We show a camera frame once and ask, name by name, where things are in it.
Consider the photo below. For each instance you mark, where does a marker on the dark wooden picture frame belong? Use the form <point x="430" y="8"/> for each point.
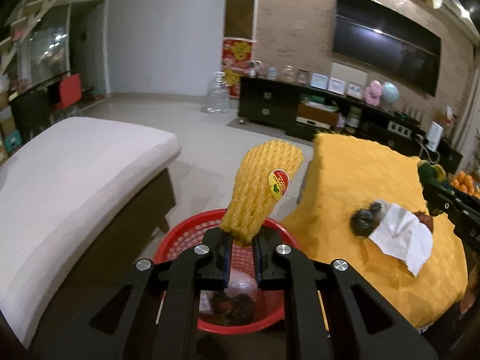
<point x="303" y="77"/>

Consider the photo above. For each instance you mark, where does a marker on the dark crumpled wrapper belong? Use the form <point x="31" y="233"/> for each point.
<point x="232" y="307"/>

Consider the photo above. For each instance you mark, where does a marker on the black router with antennas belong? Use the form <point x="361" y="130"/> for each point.
<point x="408" y="117"/>

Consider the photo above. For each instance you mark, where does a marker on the black chair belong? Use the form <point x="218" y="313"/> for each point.
<point x="33" y="112"/>

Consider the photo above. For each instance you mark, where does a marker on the white box device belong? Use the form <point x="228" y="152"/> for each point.
<point x="435" y="135"/>

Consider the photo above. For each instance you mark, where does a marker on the white wall panel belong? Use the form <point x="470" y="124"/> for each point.
<point x="348" y="70"/>

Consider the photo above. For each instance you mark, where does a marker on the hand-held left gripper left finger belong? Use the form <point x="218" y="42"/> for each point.
<point x="225" y="258"/>

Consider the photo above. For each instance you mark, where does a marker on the white cushioned sofa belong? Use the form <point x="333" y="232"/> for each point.
<point x="75" y="180"/>

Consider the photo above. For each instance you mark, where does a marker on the yellow foam fruit net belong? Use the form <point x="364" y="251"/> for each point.
<point x="258" y="180"/>

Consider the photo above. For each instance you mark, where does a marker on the white picture frame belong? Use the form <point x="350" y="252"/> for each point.
<point x="318" y="80"/>
<point x="353" y="89"/>
<point x="336" y="85"/>

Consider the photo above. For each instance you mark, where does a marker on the clear plastic bag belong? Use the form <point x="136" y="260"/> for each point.
<point x="242" y="287"/>

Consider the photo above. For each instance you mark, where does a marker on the black plastic bag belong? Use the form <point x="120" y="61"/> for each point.
<point x="362" y="219"/>

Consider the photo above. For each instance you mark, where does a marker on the black wall television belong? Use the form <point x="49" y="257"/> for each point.
<point x="386" y="41"/>

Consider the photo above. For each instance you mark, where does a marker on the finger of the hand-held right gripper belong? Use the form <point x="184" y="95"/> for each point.
<point x="442" y="198"/>

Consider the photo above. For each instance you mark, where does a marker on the small glass ornament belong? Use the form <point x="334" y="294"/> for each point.
<point x="272" y="72"/>

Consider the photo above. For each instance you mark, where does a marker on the red plastic mesh basket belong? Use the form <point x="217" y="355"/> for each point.
<point x="180" y="232"/>

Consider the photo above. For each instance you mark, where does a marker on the black television cabinet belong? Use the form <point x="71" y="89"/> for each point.
<point x="262" y="101"/>

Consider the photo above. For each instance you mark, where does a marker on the red chair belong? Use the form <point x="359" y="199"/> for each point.
<point x="70" y="89"/>

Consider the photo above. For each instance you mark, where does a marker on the red white figurine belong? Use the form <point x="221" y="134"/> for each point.
<point x="448" y="115"/>

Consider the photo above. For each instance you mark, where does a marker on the clear large water jug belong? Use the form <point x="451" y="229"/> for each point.
<point x="216" y="95"/>

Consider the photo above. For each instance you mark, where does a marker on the pink plush toy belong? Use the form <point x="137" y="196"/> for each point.
<point x="373" y="93"/>

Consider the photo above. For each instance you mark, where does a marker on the pile of oranges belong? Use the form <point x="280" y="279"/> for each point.
<point x="465" y="183"/>

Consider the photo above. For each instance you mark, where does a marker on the white tissue paper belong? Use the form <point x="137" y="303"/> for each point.
<point x="405" y="240"/>

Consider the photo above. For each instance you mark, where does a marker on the stack of cardboard boxes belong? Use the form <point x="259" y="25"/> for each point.
<point x="9" y="127"/>

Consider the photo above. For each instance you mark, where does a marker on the dark brown sofa base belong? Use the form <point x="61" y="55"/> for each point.
<point x="150" y="213"/>

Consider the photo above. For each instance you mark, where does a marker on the white power sockets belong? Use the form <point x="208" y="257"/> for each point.
<point x="399" y="129"/>

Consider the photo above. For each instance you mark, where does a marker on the red festive wall poster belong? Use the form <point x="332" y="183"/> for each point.
<point x="236" y="52"/>

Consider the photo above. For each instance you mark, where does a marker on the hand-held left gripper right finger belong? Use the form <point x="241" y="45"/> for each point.
<point x="257" y="260"/>

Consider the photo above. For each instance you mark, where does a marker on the brown fruit peel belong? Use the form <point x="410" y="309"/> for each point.
<point x="426" y="222"/>

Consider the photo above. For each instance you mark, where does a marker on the green yellow fruit peel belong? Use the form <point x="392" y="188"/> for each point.
<point x="431" y="170"/>

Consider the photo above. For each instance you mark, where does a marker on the blue globe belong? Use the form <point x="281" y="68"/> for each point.
<point x="390" y="92"/>

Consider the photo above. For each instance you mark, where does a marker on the glass dome ornament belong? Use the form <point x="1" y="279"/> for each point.
<point x="288" y="73"/>

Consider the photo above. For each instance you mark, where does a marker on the yellow tablecloth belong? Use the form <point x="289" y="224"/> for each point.
<point x="356" y="165"/>

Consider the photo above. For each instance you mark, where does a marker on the wooden stepped wall shelf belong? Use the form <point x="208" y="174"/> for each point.
<point x="33" y="7"/>

